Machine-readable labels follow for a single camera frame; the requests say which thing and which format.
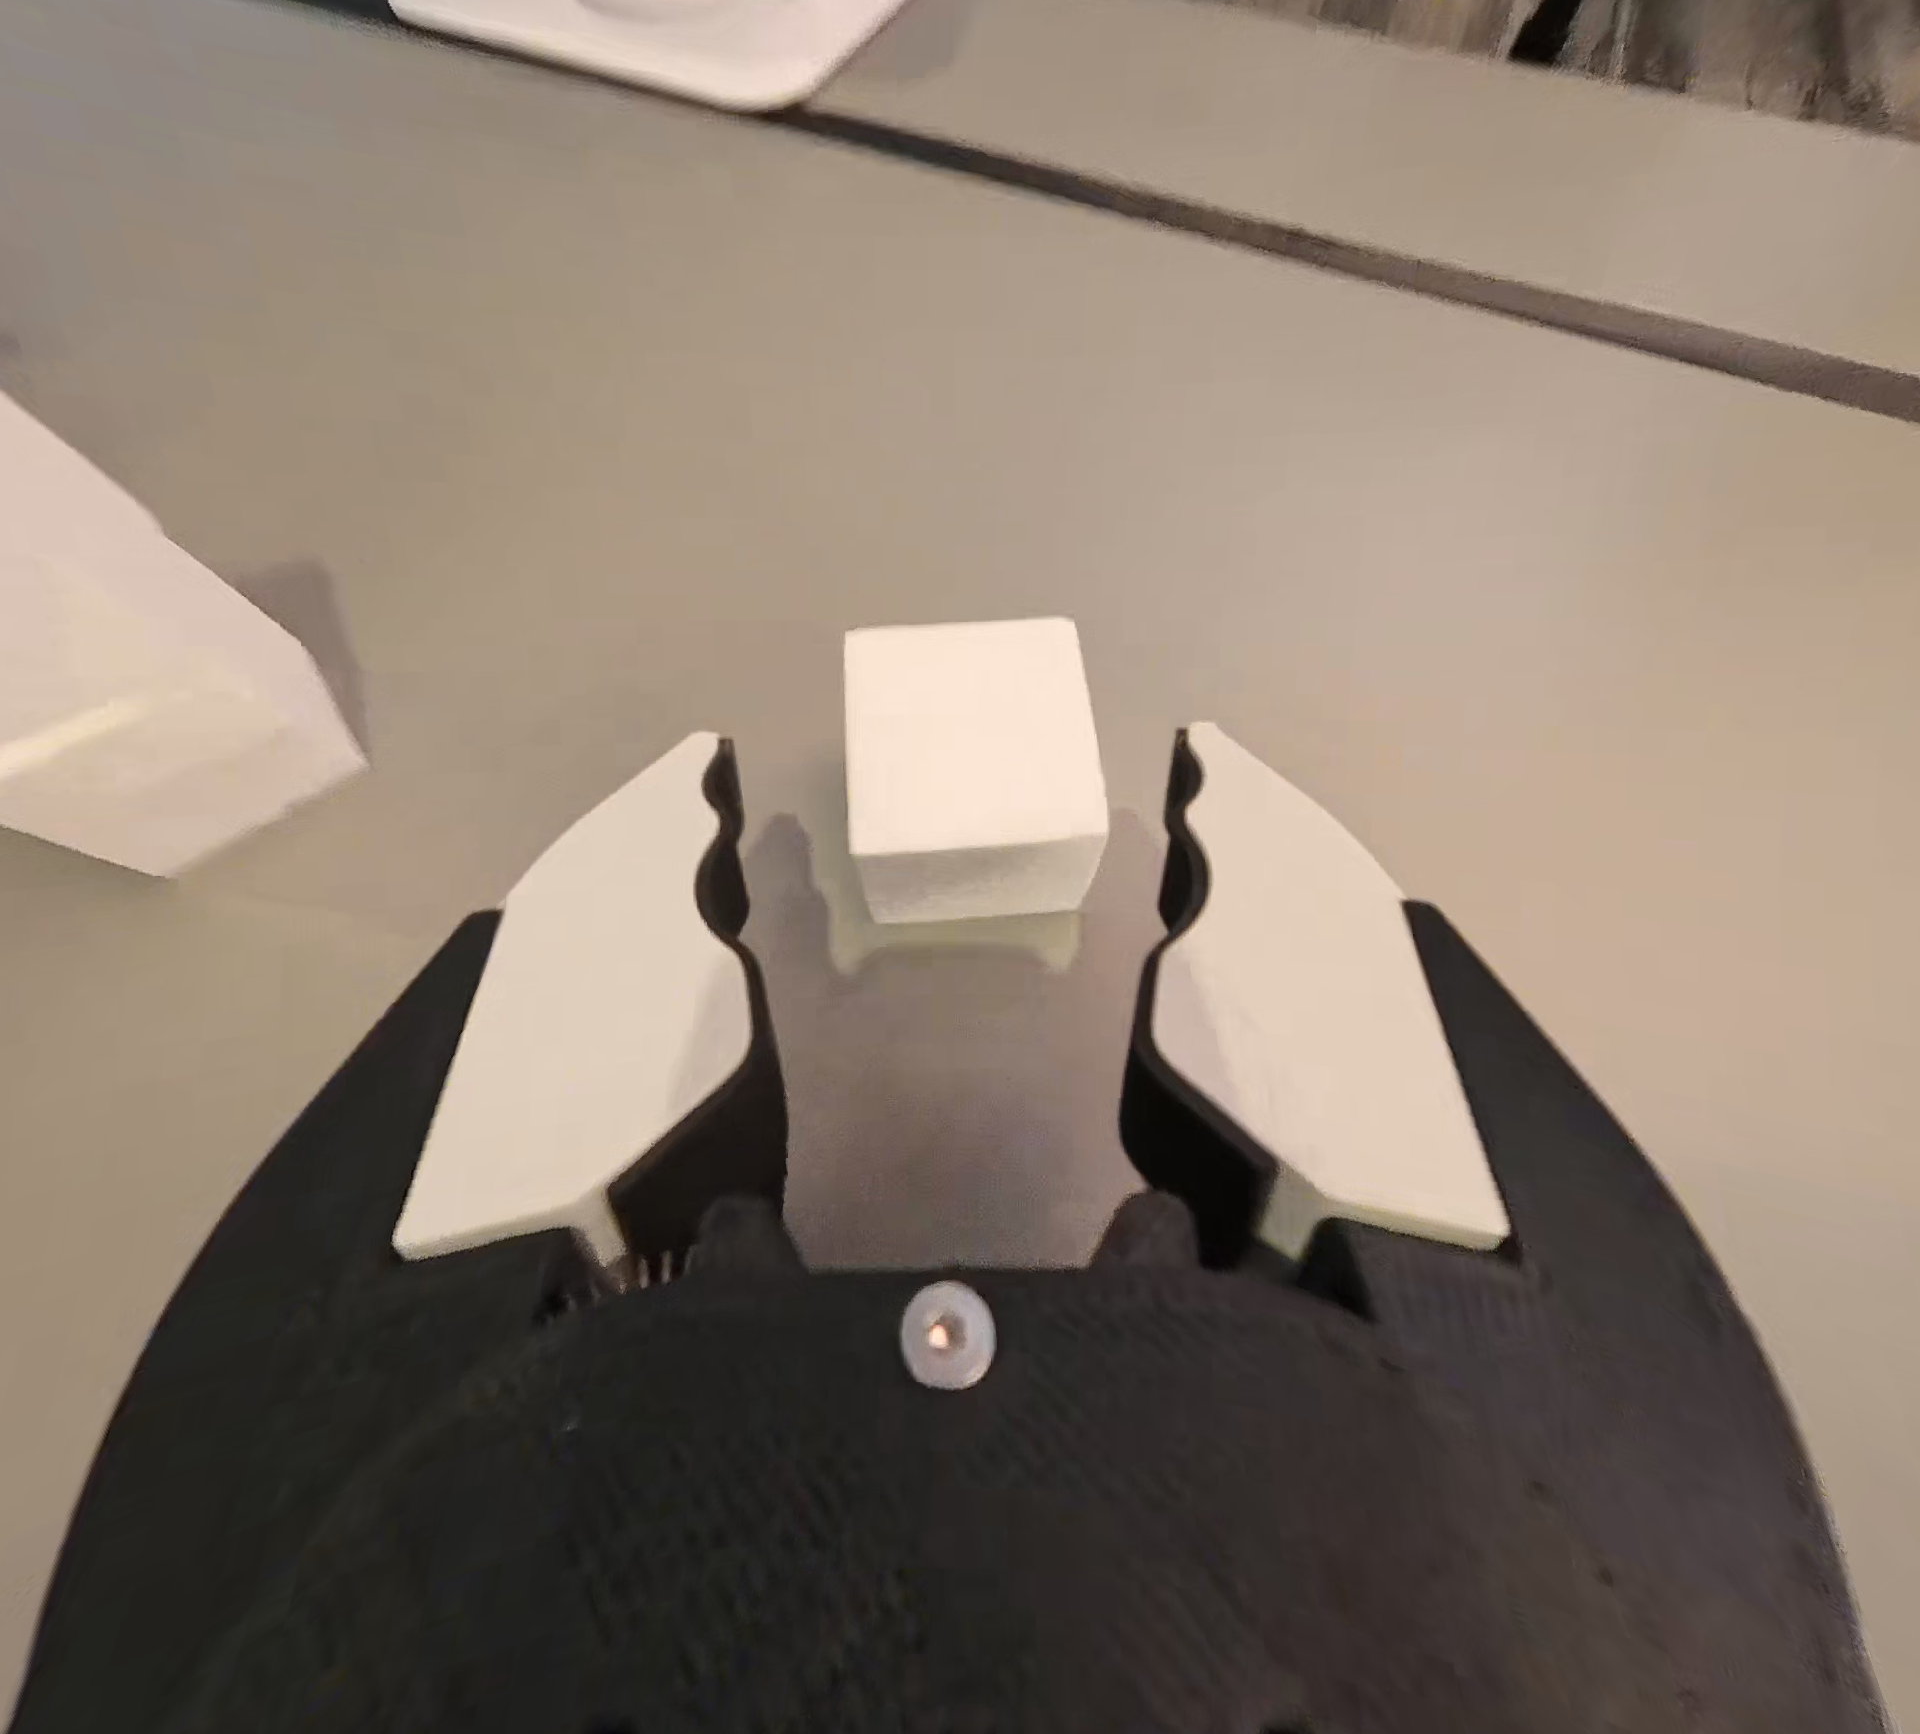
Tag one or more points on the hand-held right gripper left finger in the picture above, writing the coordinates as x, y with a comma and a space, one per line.
586, 1014

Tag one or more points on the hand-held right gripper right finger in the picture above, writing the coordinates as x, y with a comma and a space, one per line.
1320, 1014

